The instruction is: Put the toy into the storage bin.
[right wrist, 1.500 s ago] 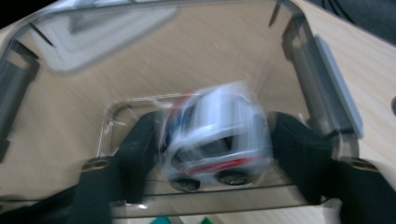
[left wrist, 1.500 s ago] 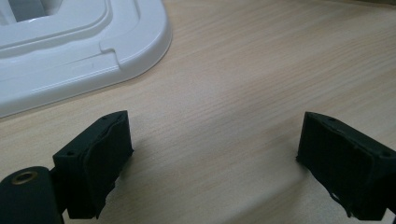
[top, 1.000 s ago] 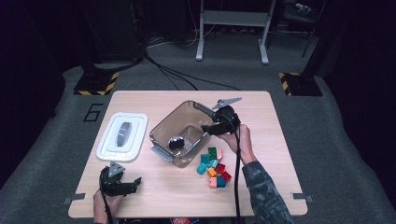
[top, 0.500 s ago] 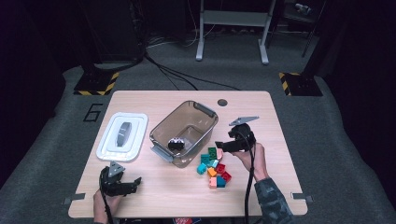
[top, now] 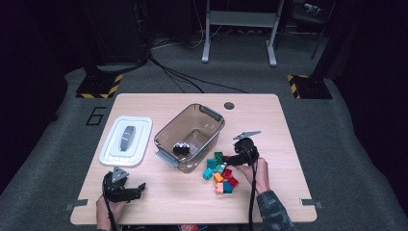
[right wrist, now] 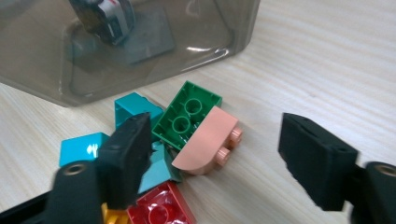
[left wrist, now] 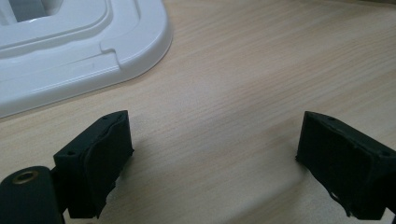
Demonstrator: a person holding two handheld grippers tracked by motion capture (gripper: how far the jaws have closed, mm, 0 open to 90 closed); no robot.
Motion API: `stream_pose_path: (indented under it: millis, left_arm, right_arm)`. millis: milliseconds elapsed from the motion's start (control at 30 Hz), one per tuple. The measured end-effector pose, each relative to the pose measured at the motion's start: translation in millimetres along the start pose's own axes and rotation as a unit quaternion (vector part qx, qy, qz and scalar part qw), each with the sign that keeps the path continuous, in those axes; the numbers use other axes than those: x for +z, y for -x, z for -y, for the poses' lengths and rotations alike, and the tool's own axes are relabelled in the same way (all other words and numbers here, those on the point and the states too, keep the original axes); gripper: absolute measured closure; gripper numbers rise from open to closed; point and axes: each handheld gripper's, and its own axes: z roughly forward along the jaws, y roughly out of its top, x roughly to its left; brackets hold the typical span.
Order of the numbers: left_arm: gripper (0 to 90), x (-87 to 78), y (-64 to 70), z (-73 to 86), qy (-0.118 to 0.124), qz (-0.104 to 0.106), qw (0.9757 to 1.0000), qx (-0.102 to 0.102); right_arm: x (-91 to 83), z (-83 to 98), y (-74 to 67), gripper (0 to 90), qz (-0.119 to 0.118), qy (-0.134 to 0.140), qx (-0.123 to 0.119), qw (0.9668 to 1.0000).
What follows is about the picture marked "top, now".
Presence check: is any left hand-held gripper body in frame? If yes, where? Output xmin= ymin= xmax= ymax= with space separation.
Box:
xmin=101 ymin=166 xmax=131 ymax=204

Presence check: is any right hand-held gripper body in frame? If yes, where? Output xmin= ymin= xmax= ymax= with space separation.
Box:
xmin=233 ymin=130 xmax=263 ymax=167

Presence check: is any black object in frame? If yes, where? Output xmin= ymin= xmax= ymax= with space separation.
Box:
xmin=172 ymin=141 xmax=191 ymax=156

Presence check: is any clear brown plastic container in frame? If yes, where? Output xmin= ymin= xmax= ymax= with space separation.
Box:
xmin=153 ymin=103 xmax=226 ymax=174

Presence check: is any person's left hand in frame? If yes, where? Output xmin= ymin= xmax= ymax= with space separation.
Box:
xmin=95 ymin=193 xmax=128 ymax=231

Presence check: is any person's right hand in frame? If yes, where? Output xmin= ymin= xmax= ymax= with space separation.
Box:
xmin=235 ymin=157 xmax=271 ymax=195

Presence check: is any grey tape strip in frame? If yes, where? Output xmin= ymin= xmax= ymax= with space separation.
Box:
xmin=64 ymin=198 xmax=89 ymax=212
xmin=299 ymin=198 xmax=323 ymax=210

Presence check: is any white container lid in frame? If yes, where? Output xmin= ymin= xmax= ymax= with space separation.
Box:
xmin=98 ymin=115 xmax=154 ymax=167

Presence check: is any red packet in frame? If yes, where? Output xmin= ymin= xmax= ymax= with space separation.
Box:
xmin=178 ymin=223 xmax=208 ymax=231

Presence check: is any black yellow-striped stand base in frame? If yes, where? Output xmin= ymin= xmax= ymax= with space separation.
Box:
xmin=75 ymin=73 xmax=124 ymax=99
xmin=287 ymin=73 xmax=334 ymax=100

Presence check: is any small white grey device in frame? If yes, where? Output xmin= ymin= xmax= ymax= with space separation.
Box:
xmin=302 ymin=2 xmax=321 ymax=15

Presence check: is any black cabinet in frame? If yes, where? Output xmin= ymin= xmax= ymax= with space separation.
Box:
xmin=84 ymin=0 xmax=149 ymax=65

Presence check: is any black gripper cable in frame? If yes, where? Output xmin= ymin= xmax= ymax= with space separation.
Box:
xmin=101 ymin=172 xmax=118 ymax=231
xmin=243 ymin=141 xmax=260 ymax=231

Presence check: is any thin black floor cable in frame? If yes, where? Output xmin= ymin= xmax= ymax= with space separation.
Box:
xmin=156 ymin=61 xmax=206 ymax=94
xmin=147 ymin=55 xmax=249 ymax=94

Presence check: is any black stand post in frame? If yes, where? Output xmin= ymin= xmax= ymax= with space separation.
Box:
xmin=312 ymin=0 xmax=341 ymax=78

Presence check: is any thick black floor cable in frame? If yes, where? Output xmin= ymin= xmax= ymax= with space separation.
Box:
xmin=95 ymin=54 xmax=152 ymax=74

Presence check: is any white cable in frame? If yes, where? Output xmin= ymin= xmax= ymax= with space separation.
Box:
xmin=150 ymin=18 xmax=222 ymax=51

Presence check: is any white metal stand frame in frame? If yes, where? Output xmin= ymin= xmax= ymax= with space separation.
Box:
xmin=201 ymin=0 xmax=286 ymax=67

